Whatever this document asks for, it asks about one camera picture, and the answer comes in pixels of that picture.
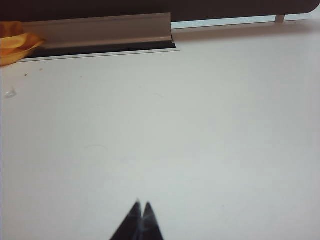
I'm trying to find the clear plastic scrap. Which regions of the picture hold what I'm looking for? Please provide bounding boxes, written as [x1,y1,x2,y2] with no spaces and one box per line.
[4,88,18,99]

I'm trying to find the brown desk divider panel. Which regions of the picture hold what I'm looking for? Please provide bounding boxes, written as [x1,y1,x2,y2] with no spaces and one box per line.
[0,0,320,24]

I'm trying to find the orange plastic bowl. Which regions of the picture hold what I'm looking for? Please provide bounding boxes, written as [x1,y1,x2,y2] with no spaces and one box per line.
[0,20,48,67]

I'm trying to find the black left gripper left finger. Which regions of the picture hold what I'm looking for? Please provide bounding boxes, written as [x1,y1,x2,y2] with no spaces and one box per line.
[109,199,143,240]

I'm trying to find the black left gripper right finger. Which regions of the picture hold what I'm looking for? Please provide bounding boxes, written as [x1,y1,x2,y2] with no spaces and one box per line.
[140,201,165,240]

